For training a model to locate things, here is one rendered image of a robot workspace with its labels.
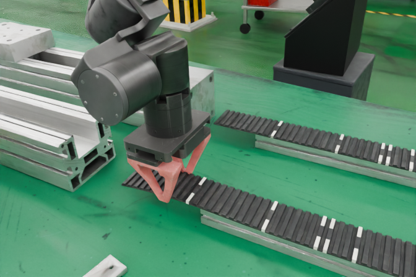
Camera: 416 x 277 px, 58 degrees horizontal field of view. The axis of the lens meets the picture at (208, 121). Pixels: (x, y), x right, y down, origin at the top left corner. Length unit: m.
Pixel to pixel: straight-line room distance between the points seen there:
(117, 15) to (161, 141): 0.14
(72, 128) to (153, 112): 0.24
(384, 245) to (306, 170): 0.18
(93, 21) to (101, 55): 0.08
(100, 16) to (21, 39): 0.48
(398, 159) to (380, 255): 0.19
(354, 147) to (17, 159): 0.52
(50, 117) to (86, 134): 0.08
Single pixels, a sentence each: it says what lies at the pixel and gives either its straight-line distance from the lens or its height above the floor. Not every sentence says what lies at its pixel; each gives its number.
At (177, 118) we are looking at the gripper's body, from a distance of 0.43.
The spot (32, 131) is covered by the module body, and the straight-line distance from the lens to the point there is 0.60.
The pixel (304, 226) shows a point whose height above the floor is 0.81.
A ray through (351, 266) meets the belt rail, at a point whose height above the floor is 0.80.
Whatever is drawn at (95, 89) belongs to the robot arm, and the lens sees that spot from 0.36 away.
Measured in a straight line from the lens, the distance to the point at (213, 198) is 0.49.
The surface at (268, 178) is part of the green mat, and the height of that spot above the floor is 0.78.
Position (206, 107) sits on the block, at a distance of 0.69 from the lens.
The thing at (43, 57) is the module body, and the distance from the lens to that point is 0.94.
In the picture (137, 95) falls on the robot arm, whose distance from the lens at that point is 0.35.
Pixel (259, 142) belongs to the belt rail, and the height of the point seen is 0.79.
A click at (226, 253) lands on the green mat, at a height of 0.78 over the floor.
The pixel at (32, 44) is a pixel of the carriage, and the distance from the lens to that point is 0.91.
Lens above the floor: 1.15
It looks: 31 degrees down
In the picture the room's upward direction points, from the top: 3 degrees counter-clockwise
